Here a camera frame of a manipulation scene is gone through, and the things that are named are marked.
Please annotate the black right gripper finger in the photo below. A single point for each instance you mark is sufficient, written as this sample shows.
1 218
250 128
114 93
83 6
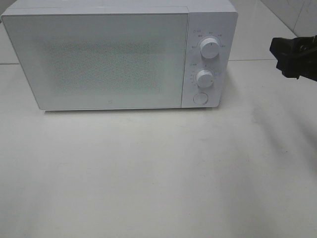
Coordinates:
296 57

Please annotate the white round door button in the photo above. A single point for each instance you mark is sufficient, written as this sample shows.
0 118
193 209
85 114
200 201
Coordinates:
200 98

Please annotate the white microwave door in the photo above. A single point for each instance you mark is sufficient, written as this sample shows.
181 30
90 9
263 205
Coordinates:
97 62

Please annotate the white upper power knob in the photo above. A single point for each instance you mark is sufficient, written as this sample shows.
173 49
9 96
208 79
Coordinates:
209 47

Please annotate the white lower timer knob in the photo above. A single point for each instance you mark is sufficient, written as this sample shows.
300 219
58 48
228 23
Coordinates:
204 79

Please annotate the white microwave oven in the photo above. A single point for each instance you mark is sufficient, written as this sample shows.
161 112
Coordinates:
205 18

